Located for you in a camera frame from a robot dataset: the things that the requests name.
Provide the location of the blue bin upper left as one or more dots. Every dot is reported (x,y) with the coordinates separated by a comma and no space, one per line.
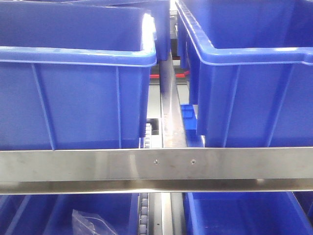
(73,76)

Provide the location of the blue bin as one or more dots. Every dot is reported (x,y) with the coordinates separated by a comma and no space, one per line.
(73,76)
(251,67)
(244,213)
(52,214)

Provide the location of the blue bin lower right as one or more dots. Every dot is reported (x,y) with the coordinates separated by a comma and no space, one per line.
(244,213)

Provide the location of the blue bin upper right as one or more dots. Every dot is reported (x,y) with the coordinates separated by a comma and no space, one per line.
(251,67)

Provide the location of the clear plastic bag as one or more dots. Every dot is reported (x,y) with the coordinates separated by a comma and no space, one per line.
(84,223)

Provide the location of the blue bin lower left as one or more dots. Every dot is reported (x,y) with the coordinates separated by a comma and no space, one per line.
(52,214)

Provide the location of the steel centre divider rail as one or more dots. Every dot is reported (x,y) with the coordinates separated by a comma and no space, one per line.
(173,132)

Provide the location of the steel shelf front rail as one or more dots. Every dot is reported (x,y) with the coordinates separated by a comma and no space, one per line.
(156,170)

